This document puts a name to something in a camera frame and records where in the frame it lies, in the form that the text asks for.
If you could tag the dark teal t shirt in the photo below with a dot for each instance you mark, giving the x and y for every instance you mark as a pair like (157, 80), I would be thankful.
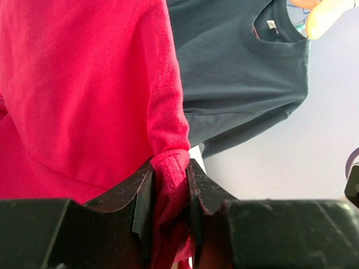
(244, 68)

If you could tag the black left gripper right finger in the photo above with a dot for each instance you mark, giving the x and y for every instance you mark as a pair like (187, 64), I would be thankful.
(229, 233)

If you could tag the blue hanger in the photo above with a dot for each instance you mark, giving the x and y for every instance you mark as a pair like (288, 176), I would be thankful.
(298, 16)

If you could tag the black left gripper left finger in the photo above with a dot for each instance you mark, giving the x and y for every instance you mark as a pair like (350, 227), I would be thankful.
(112, 230)

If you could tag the red t shirt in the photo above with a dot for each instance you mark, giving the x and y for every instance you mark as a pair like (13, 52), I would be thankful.
(90, 90)

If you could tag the left beige wooden hanger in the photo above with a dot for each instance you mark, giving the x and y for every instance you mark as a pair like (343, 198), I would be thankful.
(323, 14)

